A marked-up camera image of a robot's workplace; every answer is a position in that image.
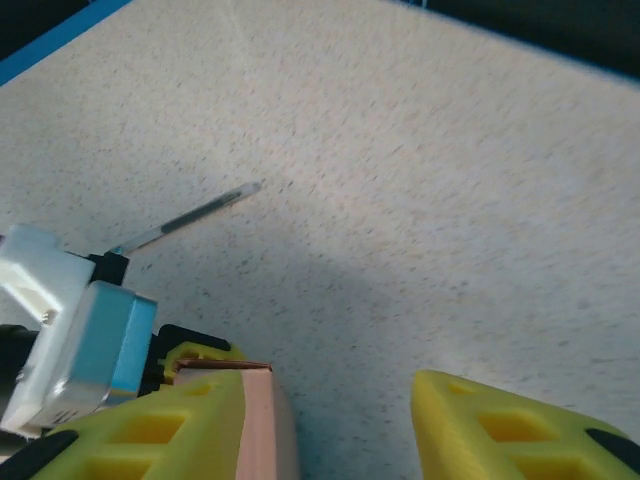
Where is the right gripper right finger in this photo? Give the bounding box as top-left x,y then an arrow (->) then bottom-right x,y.
411,368 -> 640,480

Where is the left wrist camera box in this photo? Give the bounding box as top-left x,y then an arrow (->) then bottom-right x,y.
0,223 -> 159,437

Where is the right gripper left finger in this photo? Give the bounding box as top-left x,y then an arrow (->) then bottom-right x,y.
0,370 -> 250,480

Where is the black pen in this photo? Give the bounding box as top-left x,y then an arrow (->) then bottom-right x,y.
112,180 -> 262,257

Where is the orange cardboard paper box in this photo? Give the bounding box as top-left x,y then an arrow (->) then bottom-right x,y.
172,358 -> 301,480

